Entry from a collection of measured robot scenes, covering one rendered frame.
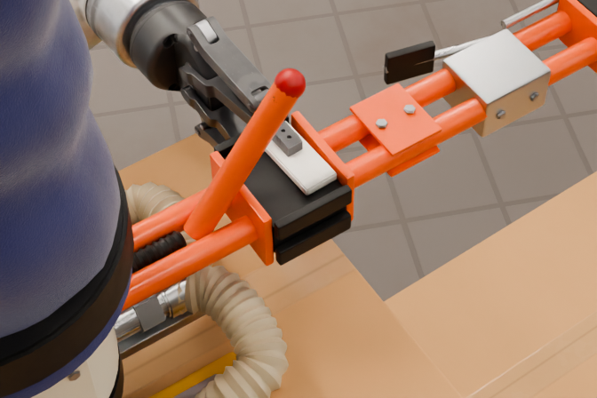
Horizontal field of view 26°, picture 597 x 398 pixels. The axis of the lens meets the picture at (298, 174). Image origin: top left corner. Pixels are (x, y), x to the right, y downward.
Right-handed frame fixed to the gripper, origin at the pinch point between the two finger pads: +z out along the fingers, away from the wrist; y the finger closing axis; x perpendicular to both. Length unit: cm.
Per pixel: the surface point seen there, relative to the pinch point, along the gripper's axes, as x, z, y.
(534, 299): -45, -8, 65
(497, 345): -36, -5, 65
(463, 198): -82, -57, 120
